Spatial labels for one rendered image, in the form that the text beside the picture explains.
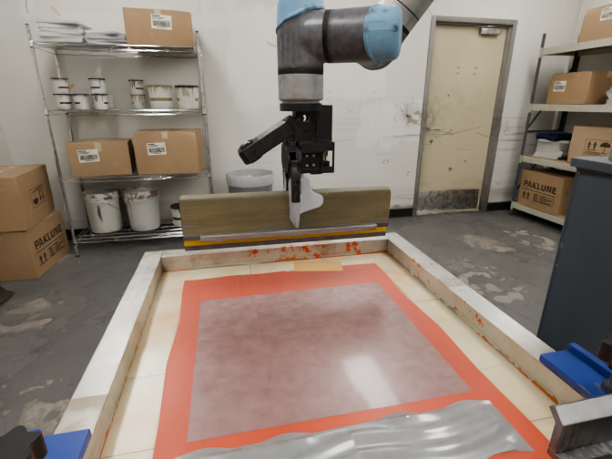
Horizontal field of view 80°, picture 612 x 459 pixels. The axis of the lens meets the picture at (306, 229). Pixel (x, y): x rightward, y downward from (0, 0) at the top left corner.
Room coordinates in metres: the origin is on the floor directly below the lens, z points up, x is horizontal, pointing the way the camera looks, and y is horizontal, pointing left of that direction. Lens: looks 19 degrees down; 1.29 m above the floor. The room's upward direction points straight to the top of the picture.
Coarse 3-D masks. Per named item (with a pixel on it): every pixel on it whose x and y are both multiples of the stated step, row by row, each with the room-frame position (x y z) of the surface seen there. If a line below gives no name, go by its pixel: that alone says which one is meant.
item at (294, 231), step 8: (352, 224) 0.66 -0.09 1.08; (360, 224) 0.66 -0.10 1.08; (368, 224) 0.66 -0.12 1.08; (376, 224) 0.66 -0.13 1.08; (232, 232) 0.61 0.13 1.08; (240, 232) 0.61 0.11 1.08; (248, 232) 0.61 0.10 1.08; (256, 232) 0.61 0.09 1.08; (264, 232) 0.61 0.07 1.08; (272, 232) 0.61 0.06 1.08; (280, 232) 0.62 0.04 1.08; (288, 232) 0.62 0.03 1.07; (296, 232) 0.62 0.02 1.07; (304, 232) 0.63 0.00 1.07; (312, 232) 0.63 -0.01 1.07; (320, 232) 0.63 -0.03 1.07; (328, 232) 0.64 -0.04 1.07; (200, 240) 0.59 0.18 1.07; (208, 240) 0.59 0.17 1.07; (216, 240) 0.59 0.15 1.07
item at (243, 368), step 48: (192, 288) 0.63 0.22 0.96; (240, 288) 0.63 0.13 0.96; (288, 288) 0.63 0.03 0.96; (192, 336) 0.48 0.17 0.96; (240, 336) 0.48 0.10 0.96; (288, 336) 0.48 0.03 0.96; (192, 384) 0.38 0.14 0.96; (240, 384) 0.38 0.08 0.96; (288, 384) 0.38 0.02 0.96; (192, 432) 0.31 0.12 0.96; (240, 432) 0.31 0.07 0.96; (288, 432) 0.31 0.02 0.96
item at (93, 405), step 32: (160, 256) 0.71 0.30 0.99; (192, 256) 0.72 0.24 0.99; (224, 256) 0.73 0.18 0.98; (256, 256) 0.75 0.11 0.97; (288, 256) 0.76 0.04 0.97; (320, 256) 0.78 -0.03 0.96; (416, 256) 0.71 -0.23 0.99; (128, 288) 0.57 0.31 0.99; (448, 288) 0.57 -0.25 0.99; (128, 320) 0.47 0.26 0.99; (480, 320) 0.48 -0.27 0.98; (512, 320) 0.47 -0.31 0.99; (96, 352) 0.39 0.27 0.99; (128, 352) 0.41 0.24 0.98; (512, 352) 0.42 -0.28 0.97; (544, 352) 0.39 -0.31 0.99; (96, 384) 0.34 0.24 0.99; (544, 384) 0.36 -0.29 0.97; (64, 416) 0.29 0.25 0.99; (96, 416) 0.29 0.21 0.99; (96, 448) 0.27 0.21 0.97
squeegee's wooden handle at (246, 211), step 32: (256, 192) 0.64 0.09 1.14; (288, 192) 0.64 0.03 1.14; (320, 192) 0.65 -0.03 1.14; (352, 192) 0.66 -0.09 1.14; (384, 192) 0.67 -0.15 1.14; (192, 224) 0.60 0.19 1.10; (224, 224) 0.61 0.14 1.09; (256, 224) 0.62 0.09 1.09; (288, 224) 0.63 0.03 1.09; (320, 224) 0.65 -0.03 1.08; (384, 224) 0.67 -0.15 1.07
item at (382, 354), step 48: (336, 288) 0.63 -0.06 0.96; (384, 288) 0.63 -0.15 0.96; (336, 336) 0.48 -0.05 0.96; (384, 336) 0.48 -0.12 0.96; (432, 336) 0.48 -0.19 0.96; (336, 384) 0.38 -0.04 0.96; (384, 384) 0.38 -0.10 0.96; (432, 384) 0.38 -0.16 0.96; (480, 384) 0.38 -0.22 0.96; (528, 432) 0.31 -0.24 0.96
